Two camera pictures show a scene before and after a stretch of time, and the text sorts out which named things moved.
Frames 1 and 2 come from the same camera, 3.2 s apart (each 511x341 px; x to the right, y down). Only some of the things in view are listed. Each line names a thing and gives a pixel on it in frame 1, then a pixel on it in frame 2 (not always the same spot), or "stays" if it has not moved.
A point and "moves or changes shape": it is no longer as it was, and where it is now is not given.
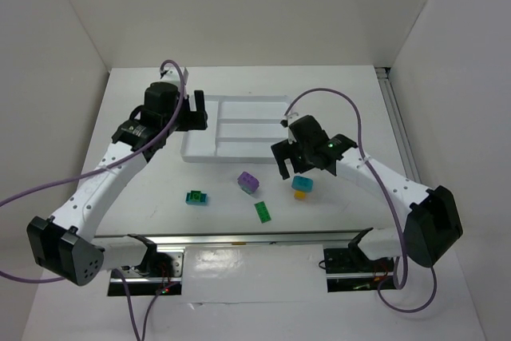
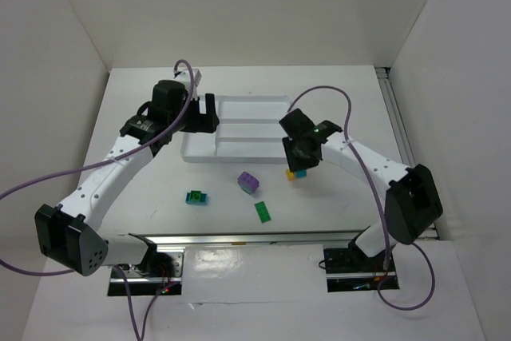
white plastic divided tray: [241, 128] stays
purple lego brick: [248, 182] stays
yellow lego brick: [299, 195] moves or changes shape
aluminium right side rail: [401, 132] stays
